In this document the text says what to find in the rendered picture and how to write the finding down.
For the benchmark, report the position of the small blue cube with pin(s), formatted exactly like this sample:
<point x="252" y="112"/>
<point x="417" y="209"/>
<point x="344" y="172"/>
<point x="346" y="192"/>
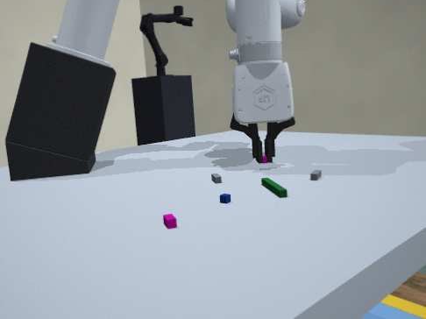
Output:
<point x="225" y="198"/>

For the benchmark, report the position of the green rod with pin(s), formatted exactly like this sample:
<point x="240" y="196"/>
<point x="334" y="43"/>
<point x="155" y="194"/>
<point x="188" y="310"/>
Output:
<point x="274" y="187"/>

